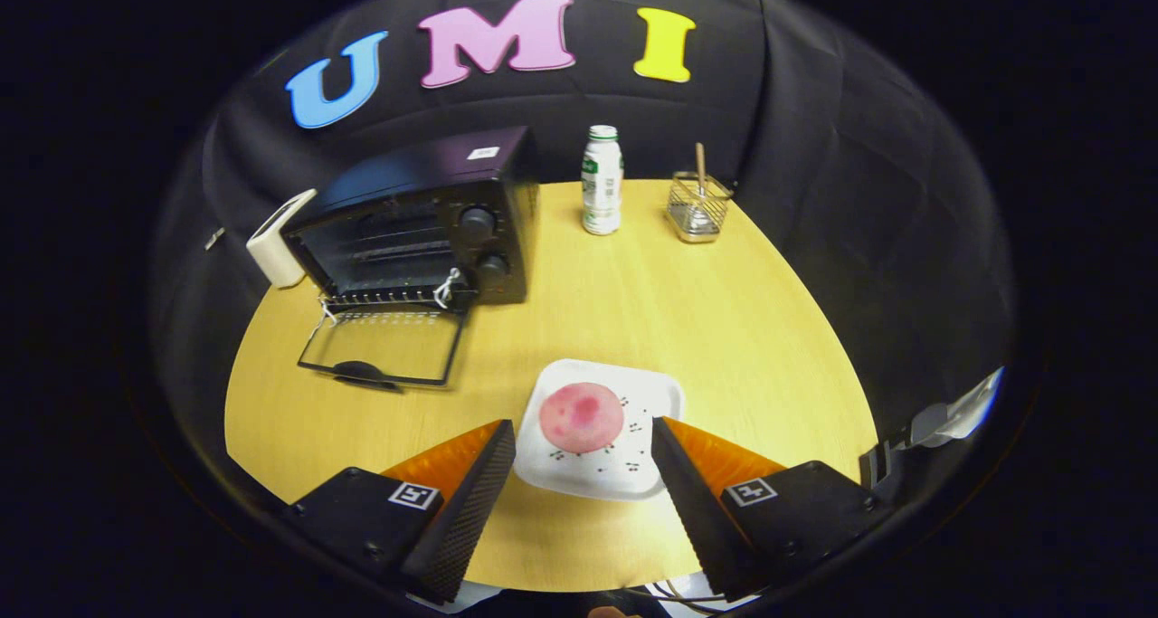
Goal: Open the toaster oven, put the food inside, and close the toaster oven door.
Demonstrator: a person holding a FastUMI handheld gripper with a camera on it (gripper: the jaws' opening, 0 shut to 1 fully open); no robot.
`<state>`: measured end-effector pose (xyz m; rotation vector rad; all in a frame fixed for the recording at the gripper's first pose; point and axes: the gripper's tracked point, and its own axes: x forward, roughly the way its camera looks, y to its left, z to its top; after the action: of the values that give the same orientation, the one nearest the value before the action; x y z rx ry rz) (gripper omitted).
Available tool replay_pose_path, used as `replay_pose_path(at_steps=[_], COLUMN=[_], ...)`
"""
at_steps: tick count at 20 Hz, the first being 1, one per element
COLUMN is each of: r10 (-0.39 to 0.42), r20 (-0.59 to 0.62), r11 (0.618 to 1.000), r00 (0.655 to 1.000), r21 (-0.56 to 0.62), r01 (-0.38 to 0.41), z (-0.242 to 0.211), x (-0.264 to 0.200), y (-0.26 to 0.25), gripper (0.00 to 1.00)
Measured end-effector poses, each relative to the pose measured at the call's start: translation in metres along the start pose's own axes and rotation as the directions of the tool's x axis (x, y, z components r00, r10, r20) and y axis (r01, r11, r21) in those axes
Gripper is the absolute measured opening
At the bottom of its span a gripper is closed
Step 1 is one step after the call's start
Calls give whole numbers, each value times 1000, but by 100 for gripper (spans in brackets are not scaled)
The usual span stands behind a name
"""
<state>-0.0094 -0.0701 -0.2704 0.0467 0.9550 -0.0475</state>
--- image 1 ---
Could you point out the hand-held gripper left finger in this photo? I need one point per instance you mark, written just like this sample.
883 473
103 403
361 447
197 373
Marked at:
470 509

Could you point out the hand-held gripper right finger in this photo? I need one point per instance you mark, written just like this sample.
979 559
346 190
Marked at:
697 509

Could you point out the white square plate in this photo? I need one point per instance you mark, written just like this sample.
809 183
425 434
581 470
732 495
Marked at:
579 473

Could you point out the pink round bun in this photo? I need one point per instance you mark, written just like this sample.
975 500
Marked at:
579 416

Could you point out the black toaster oven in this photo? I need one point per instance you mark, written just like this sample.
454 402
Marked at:
407 175

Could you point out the white pop-up toaster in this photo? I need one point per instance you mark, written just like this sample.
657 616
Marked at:
271 251

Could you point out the grey white object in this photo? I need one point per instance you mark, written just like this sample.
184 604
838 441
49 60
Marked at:
932 419

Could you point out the white bottle green label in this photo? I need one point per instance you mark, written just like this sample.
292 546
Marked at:
602 193

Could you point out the wooden stick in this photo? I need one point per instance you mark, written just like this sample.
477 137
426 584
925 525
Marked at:
700 166

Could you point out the white cloth clip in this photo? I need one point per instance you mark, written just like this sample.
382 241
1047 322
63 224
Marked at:
214 238

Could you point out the black backdrop cloth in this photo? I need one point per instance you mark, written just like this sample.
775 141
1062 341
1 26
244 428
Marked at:
814 102

